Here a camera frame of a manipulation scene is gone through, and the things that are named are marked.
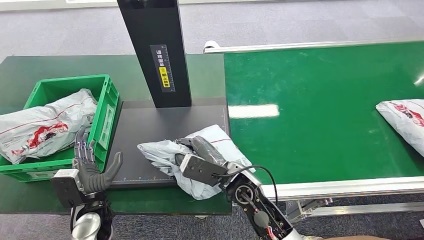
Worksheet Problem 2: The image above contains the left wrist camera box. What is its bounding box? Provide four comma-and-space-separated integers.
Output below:
50, 168, 84, 210

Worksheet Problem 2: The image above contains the white roller end cap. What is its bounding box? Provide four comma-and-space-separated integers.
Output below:
202, 40, 220, 55

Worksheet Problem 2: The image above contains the white crumpled mailer bag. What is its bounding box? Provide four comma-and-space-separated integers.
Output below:
0, 88, 99, 166

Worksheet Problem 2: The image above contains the small white mailer bag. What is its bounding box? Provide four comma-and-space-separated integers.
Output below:
137, 124, 257, 202

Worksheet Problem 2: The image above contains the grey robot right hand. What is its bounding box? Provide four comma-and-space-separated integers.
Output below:
174, 135, 230, 167

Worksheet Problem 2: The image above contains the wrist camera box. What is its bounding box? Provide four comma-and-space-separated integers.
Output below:
50, 168, 84, 210
179, 153, 230, 188

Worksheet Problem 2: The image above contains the aluminium conveyor frame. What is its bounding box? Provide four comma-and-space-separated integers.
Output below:
202, 39, 424, 223

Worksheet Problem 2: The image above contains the black scanner base plate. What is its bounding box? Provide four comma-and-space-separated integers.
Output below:
108, 97, 233, 190

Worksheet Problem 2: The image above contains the black scanner column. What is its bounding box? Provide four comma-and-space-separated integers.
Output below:
116, 0, 193, 109

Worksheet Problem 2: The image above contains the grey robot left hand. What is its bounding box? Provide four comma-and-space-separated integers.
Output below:
72, 127, 124, 195

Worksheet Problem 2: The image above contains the large white mailer bag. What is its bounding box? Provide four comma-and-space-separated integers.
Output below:
375, 98, 424, 159

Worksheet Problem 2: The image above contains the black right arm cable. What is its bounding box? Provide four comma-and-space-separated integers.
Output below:
211, 165, 280, 207

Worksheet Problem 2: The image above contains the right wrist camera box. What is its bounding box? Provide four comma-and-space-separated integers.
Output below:
179, 153, 230, 188

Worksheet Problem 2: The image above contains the green conveyor belt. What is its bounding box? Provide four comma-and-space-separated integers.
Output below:
223, 41, 424, 186

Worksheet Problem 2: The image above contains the label with yellow patch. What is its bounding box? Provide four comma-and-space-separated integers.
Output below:
149, 44, 176, 94

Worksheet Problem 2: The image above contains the green plastic crate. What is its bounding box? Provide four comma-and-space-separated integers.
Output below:
0, 74, 120, 183

